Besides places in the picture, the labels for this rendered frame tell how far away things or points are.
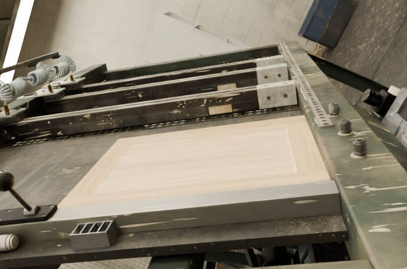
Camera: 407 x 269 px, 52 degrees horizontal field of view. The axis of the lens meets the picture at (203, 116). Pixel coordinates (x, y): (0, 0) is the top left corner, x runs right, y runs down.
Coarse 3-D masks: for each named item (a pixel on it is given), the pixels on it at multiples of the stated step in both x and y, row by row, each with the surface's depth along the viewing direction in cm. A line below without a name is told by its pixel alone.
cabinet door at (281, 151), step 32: (224, 128) 120; (256, 128) 116; (288, 128) 110; (128, 160) 109; (160, 160) 105; (192, 160) 101; (224, 160) 98; (256, 160) 94; (288, 160) 91; (320, 160) 88; (96, 192) 92; (128, 192) 89; (160, 192) 86; (192, 192) 83
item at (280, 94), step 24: (192, 96) 144; (216, 96) 139; (240, 96) 139; (264, 96) 137; (288, 96) 137; (0, 120) 152; (24, 120) 155; (48, 120) 149; (72, 120) 148; (96, 120) 147; (120, 120) 146; (144, 120) 145; (168, 120) 144
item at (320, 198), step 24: (216, 192) 77; (240, 192) 75; (264, 192) 74; (288, 192) 72; (312, 192) 71; (336, 192) 69; (72, 216) 77; (96, 216) 76; (120, 216) 75; (144, 216) 75; (168, 216) 74; (192, 216) 73; (216, 216) 73; (240, 216) 72; (264, 216) 72; (288, 216) 71; (24, 240) 79
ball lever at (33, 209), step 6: (0, 174) 71; (6, 174) 72; (12, 174) 73; (0, 180) 71; (6, 180) 71; (12, 180) 72; (0, 186) 71; (6, 186) 71; (12, 186) 73; (12, 192) 74; (18, 198) 76; (24, 204) 77; (24, 210) 79; (30, 210) 79; (36, 210) 79
